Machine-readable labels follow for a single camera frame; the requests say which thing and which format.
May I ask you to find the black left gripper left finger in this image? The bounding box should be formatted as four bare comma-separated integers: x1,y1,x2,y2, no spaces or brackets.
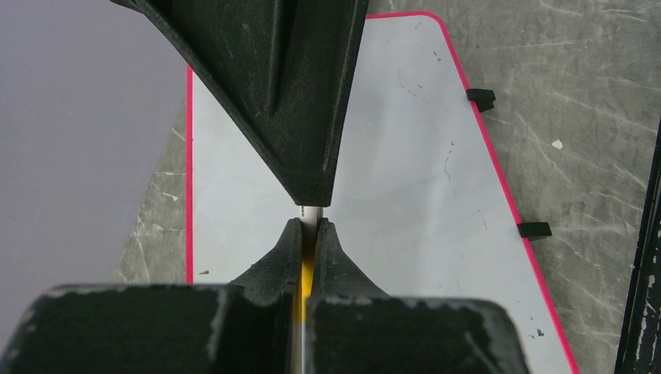
1,219,302,373

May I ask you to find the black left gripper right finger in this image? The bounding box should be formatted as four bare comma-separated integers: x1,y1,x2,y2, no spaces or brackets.
304,219,528,373

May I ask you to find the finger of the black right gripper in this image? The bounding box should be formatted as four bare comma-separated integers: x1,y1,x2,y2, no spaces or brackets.
123,0,368,206

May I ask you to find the yellow marker cap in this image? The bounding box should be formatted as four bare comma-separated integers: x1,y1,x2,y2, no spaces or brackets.
294,243,315,323

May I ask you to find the white marker pen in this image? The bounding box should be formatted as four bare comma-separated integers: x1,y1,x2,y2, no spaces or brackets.
299,206,323,245

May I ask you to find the pink framed whiteboard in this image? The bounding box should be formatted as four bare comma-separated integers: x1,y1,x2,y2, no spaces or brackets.
186,12,578,373

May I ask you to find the black whiteboard clip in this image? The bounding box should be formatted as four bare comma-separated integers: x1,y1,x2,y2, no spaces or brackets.
465,88,496,113
517,222,553,242

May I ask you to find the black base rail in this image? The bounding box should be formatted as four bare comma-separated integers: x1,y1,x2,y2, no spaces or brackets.
614,136,660,373

